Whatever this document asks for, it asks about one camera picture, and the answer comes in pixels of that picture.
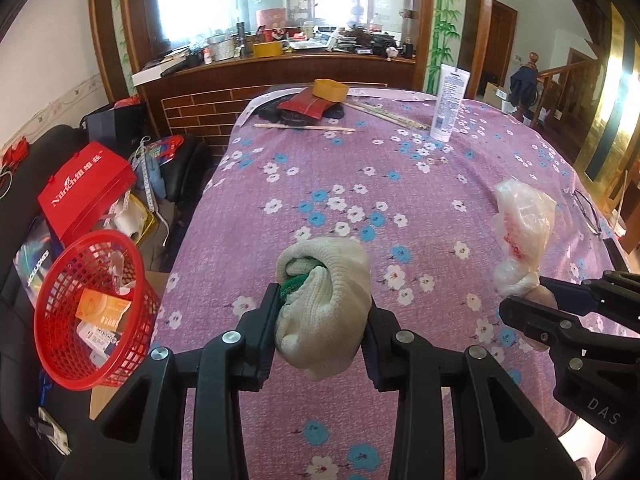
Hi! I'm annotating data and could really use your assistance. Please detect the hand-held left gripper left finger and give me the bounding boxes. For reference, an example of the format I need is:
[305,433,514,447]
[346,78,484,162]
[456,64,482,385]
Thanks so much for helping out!
[55,282,286,480]

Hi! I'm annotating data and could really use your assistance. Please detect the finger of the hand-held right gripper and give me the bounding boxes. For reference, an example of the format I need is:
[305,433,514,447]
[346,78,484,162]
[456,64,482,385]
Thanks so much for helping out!
[537,270,640,333]
[498,296,607,362]

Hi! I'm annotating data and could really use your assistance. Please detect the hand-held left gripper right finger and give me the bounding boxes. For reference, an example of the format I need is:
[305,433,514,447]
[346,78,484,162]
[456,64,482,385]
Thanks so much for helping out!
[357,305,583,480]

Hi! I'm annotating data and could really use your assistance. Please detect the white knitted glove ball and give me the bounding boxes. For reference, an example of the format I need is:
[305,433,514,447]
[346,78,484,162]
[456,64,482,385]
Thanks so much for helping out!
[274,237,373,382]

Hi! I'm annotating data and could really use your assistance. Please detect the clear plastic bag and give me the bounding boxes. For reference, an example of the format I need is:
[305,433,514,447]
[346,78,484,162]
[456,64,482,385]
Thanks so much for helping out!
[492,179,558,297]

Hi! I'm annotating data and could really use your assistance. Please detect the red plastic basket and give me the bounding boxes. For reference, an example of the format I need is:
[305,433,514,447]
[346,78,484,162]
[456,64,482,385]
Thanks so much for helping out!
[34,230,162,392]

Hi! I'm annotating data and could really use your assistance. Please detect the orange medicine box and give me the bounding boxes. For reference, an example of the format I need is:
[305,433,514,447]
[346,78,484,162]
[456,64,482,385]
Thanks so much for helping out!
[75,287,133,333]

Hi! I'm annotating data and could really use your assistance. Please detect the black phone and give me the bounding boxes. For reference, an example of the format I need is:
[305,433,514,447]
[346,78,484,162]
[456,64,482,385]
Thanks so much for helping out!
[602,235,633,273]

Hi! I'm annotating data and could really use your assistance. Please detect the eyeglasses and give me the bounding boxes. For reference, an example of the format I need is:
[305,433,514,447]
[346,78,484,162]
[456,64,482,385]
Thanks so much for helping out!
[570,189,603,237]

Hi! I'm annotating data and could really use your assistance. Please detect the brown cardboard box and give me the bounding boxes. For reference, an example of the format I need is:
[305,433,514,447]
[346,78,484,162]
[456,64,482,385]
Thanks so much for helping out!
[89,270,173,421]

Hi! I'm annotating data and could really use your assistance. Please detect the purple floral tablecloth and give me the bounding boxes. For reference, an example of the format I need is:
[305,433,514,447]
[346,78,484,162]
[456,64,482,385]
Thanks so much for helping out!
[147,85,633,480]

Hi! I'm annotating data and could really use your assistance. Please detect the wooden stair railing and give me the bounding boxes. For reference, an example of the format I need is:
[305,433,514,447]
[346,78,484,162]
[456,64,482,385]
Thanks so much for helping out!
[517,50,608,133]

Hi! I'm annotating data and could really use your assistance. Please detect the wooden chopsticks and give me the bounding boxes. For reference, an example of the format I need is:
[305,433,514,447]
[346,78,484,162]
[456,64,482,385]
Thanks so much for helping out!
[254,122,356,133]

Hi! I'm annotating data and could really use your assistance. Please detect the dark jacket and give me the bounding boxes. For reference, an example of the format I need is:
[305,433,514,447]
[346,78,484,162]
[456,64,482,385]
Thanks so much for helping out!
[509,64,540,121]

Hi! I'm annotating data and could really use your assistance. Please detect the black pouch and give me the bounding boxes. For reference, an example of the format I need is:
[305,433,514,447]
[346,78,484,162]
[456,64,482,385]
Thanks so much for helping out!
[260,92,346,126]

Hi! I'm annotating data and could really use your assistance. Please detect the white lotion tube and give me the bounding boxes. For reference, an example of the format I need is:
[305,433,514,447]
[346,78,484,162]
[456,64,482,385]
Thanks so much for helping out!
[430,64,471,142]

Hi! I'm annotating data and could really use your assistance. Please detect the white paper strip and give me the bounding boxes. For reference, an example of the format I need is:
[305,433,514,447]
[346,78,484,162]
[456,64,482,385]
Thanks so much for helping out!
[232,85,441,128]

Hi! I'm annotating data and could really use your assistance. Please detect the red pouch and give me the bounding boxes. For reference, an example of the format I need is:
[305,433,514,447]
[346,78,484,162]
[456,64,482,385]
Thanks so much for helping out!
[277,89,333,120]

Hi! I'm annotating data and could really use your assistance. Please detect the red cardboard box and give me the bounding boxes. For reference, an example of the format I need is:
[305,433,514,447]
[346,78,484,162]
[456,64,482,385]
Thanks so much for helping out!
[37,141,138,243]

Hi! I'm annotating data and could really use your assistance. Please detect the white power strip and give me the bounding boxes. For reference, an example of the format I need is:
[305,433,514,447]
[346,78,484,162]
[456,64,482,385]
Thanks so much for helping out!
[37,407,71,456]

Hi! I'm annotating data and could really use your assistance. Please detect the bamboo sticks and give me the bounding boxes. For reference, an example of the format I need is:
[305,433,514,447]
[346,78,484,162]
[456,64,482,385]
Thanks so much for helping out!
[350,100,431,131]

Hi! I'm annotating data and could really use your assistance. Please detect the yellow tape roll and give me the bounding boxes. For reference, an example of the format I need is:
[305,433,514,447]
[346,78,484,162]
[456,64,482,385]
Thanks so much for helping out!
[312,79,350,103]

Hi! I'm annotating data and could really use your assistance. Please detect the brown wooden door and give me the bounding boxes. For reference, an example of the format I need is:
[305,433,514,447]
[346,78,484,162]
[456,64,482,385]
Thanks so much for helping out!
[482,0,518,96]

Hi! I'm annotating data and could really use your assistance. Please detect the black paper bag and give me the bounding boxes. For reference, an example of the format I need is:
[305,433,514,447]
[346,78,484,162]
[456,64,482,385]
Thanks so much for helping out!
[80,100,148,151]

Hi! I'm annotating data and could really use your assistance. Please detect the yellow mug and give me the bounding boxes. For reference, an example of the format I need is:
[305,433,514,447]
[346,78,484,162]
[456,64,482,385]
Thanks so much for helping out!
[252,41,291,58]

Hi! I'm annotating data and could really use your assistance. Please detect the flat white box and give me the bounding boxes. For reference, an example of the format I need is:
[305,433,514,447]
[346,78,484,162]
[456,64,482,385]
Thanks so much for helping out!
[131,62,188,87]

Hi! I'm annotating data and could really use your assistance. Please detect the black sofa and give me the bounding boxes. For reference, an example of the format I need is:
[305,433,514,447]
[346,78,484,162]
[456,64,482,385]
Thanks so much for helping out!
[0,105,216,480]

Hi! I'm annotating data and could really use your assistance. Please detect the bamboo wall painting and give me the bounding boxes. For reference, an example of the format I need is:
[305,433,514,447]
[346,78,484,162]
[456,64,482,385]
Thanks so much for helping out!
[425,0,463,96]

